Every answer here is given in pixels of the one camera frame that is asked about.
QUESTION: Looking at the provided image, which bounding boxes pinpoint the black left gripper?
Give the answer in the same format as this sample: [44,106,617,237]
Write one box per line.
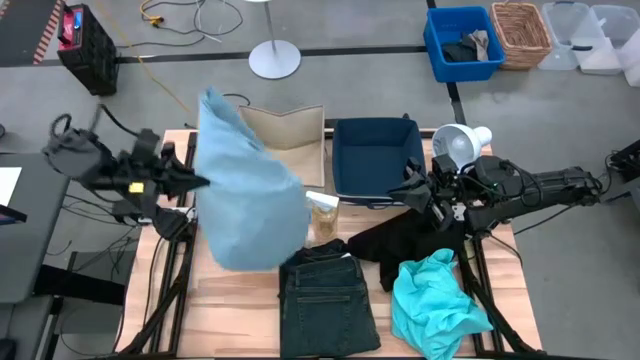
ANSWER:
[119,129,211,197]

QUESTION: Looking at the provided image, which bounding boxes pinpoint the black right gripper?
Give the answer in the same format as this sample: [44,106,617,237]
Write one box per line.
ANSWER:
[388,153,471,224]

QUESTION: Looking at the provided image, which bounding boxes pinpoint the light blue cloth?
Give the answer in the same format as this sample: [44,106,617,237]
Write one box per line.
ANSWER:
[193,87,312,272]

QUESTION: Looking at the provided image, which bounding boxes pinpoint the black garment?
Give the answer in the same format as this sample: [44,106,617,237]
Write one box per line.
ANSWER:
[347,207,469,294]

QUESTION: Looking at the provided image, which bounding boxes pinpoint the teal cloth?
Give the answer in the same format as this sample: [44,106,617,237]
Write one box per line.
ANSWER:
[390,248,495,360]

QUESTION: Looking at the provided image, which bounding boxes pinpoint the dark denim jeans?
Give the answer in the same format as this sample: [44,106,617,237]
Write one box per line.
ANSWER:
[278,238,382,359]

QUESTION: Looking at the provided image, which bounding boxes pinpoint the dark clothes pile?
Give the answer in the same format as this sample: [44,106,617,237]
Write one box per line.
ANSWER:
[441,32,481,64]

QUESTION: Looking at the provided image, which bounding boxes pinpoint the navy fabric bin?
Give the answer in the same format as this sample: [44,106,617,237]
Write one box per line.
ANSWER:
[331,117,427,206]

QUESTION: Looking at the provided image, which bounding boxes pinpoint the white gooseneck lamp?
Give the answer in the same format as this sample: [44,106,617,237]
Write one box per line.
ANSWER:
[432,123,494,171]

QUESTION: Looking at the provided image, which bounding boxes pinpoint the clear spray bottle amber liquid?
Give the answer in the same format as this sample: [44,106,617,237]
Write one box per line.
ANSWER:
[304,190,341,246]

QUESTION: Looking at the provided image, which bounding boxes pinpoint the beige fabric bin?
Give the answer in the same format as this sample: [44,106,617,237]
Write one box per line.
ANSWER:
[237,103,327,189]

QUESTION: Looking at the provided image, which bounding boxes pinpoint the grey round floor stand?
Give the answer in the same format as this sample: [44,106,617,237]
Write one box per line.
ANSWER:
[248,0,303,80]

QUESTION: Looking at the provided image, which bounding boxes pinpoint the beige cloth piece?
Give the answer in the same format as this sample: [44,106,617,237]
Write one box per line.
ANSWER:
[467,29,490,62]

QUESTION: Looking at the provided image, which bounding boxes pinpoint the blue plastic bin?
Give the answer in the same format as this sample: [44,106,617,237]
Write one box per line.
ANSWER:
[423,5,507,84]

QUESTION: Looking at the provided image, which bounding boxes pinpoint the black crate red top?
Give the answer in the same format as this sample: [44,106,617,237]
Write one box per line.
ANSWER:
[56,3,121,97]

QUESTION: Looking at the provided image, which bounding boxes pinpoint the grey desk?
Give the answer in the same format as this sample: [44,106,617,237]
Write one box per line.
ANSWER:
[0,152,71,305]

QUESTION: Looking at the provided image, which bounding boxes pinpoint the white paper sheet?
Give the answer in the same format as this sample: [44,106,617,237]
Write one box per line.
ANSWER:
[0,166,24,207]

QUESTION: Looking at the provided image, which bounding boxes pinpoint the wicker basket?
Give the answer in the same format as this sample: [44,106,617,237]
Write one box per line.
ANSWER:
[489,1,554,71]

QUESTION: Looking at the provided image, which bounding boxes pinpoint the clear plastic bin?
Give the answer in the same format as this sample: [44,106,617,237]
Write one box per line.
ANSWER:
[569,4,640,76]
[538,1,594,71]

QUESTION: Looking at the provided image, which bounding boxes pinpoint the black mat orange striped edge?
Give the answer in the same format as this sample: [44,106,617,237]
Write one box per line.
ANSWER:
[0,0,64,66]

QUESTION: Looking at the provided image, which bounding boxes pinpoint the black cable bundle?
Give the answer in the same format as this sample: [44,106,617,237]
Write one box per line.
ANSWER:
[59,194,146,281]

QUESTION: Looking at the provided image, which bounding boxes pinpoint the yellow cable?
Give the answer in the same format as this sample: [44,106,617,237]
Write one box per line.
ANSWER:
[92,0,194,114]

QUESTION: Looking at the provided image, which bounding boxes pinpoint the black floor cable coil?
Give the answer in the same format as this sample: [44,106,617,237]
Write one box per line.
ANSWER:
[142,0,245,49]

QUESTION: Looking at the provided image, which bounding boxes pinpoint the black equipment with cables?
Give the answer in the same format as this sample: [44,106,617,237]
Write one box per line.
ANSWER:
[589,139,640,204]

